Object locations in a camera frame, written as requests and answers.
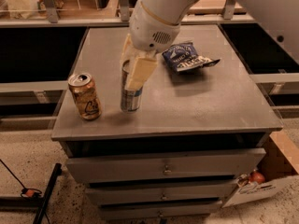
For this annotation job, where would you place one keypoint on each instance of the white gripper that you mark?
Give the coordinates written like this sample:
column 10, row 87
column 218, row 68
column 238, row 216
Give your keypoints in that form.
column 150, row 32

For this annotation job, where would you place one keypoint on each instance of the silver blue redbull can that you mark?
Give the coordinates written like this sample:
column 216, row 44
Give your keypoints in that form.
column 130, row 100

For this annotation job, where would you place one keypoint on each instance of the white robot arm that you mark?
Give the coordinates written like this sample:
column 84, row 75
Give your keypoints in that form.
column 279, row 18

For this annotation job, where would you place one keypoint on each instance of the orange soda can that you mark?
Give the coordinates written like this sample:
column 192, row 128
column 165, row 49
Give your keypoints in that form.
column 83, row 90

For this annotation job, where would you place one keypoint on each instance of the blue chip bag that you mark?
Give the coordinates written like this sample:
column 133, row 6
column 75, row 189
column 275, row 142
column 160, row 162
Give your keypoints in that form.
column 183, row 57

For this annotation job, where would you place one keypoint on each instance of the grey drawer cabinet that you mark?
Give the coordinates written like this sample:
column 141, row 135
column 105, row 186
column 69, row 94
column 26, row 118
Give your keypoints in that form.
column 216, row 108

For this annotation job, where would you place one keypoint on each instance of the metal railing shelf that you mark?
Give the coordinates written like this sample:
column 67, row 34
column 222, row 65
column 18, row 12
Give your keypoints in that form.
column 46, row 12

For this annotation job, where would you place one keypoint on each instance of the top grey drawer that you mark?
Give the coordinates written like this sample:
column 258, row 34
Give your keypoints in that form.
column 164, row 165

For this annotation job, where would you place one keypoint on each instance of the grey drawer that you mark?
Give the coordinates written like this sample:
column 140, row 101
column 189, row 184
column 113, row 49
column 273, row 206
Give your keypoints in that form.
column 161, row 192
column 164, row 165
column 159, row 210

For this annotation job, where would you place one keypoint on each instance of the black floor bar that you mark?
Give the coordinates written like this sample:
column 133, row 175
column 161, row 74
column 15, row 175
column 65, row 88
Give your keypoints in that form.
column 41, row 210

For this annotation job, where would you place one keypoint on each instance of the middle grey drawer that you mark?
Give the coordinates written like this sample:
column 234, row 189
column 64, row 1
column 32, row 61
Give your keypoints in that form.
column 161, row 192

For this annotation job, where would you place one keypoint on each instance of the bottom grey drawer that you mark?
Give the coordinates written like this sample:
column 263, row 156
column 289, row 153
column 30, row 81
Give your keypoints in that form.
column 159, row 210

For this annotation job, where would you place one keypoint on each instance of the red round object in box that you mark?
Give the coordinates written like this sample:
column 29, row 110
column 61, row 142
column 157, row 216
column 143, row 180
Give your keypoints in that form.
column 257, row 177

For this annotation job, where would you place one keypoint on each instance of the cardboard box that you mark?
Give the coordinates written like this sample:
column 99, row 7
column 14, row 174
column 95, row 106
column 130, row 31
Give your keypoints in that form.
column 279, row 167

